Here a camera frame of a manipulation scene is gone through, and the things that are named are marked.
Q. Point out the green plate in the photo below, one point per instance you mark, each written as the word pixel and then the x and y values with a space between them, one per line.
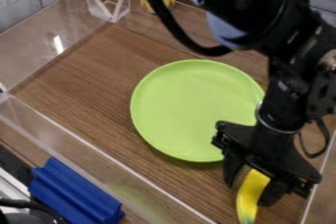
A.
pixel 181 98

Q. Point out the blue plastic clamp block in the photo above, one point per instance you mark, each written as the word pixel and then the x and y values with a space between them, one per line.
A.
pixel 80 202

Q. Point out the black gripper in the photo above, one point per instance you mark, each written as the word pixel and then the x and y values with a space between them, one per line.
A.
pixel 269 152

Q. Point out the yellow banana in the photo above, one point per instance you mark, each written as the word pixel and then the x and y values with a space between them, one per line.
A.
pixel 248 195

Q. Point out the clear acrylic enclosure wall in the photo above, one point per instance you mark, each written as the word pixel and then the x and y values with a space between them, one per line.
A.
pixel 70 68

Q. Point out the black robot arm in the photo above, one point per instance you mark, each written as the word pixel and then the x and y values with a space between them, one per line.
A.
pixel 285 30

